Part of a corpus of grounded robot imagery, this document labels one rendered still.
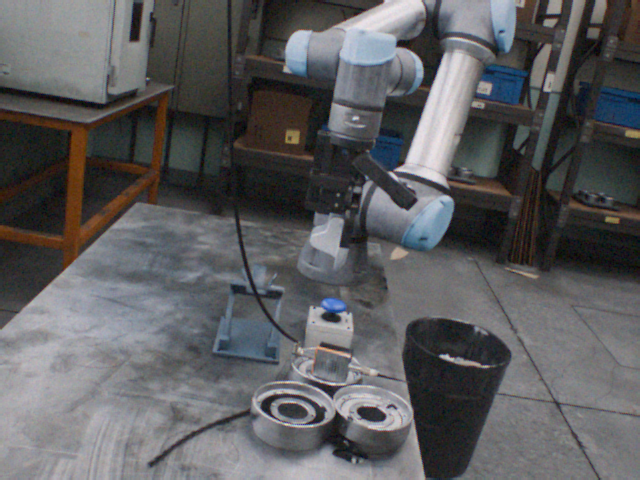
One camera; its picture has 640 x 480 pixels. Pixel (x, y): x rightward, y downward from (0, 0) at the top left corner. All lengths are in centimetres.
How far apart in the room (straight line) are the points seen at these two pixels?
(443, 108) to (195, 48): 342
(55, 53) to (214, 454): 243
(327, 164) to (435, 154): 36
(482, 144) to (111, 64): 283
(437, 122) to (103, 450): 85
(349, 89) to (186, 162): 405
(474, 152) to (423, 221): 371
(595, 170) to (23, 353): 461
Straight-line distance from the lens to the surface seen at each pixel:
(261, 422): 86
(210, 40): 464
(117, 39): 300
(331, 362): 96
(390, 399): 96
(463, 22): 140
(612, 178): 530
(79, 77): 305
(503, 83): 445
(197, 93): 467
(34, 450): 84
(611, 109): 467
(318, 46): 114
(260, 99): 431
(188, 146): 498
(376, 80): 99
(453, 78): 137
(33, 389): 95
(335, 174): 103
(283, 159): 430
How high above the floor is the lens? 130
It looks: 17 degrees down
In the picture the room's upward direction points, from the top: 11 degrees clockwise
